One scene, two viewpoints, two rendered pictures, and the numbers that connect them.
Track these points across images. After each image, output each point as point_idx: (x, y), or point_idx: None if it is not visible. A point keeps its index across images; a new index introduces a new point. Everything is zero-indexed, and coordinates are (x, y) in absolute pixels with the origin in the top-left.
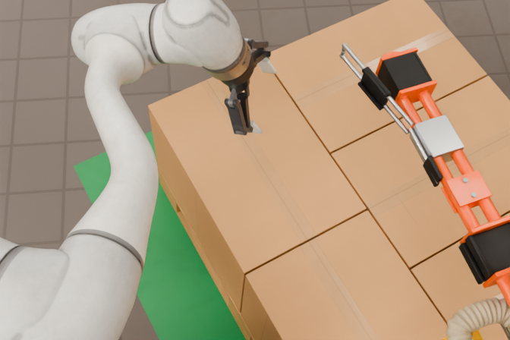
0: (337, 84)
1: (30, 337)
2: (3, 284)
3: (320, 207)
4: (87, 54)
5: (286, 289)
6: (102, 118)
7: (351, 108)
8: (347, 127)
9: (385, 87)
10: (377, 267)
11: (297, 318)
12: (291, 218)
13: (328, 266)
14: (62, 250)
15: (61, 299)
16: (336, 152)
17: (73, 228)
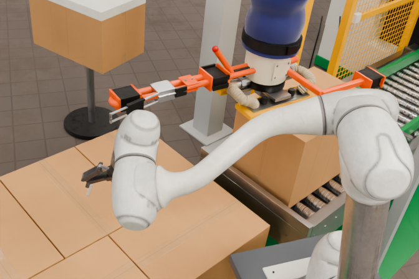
0: (0, 258)
1: (380, 95)
2: (368, 103)
3: (110, 260)
4: (163, 197)
5: (173, 273)
6: (232, 149)
7: (24, 248)
8: (42, 250)
9: (139, 98)
10: (148, 228)
11: (190, 264)
12: (120, 276)
13: (152, 252)
14: (334, 108)
15: (359, 93)
16: (64, 254)
17: (318, 116)
